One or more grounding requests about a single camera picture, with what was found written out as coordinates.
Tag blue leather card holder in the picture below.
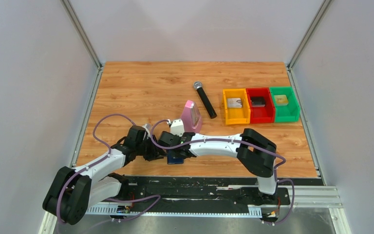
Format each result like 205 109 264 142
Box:
167 155 184 165

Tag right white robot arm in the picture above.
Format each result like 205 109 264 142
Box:
156 128 278 204

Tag gold cards in green bin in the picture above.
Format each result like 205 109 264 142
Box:
273 95 289 106

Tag pink metronome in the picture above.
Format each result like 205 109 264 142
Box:
181 100 203 133

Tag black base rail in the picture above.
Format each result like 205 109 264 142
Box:
90 175 291 215

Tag white cards in yellow bin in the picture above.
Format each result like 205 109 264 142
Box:
226 97 243 109

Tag yellow plastic bin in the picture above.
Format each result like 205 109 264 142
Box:
223 88 251 125

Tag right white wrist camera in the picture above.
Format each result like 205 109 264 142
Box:
170 118 185 137

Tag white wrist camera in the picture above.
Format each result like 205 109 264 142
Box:
142 123 152 131
170 118 185 137

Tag black microphone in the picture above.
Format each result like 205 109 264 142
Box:
193 81 217 119

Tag black cards in red bin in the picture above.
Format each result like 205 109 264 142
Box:
250 97 266 108

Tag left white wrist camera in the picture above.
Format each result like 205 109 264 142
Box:
142 123 152 131

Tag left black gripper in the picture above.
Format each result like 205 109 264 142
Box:
135 135 168 161

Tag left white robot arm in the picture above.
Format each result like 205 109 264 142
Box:
42 125 164 225

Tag green plastic bin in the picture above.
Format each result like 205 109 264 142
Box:
269 86 300 123

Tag red plastic bin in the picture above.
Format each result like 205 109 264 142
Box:
246 87 276 124

